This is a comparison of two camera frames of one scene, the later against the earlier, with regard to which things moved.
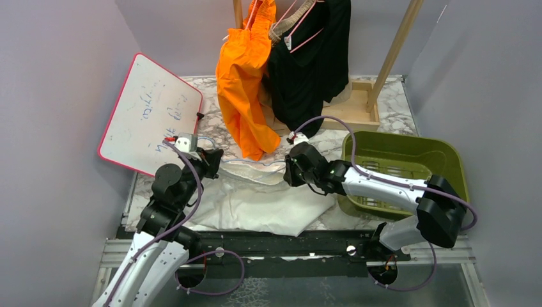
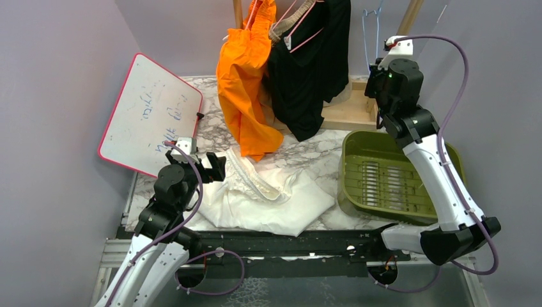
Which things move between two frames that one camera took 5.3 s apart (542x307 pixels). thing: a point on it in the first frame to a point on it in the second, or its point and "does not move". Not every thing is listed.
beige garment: x=277 y=29 does not move
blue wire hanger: x=238 y=161 to x=365 y=14
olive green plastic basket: x=407 y=157 does not move
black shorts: x=311 y=66 does not move
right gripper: x=289 y=175 to x=376 y=73
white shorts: x=256 y=197 does not move
